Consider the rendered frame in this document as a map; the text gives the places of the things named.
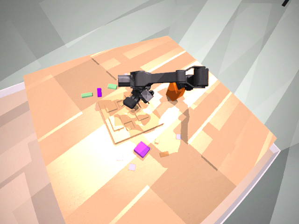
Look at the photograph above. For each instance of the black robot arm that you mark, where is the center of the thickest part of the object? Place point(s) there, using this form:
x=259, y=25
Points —
x=139, y=80

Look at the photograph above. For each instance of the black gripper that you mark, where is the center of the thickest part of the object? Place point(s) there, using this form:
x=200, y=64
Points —
x=131, y=101

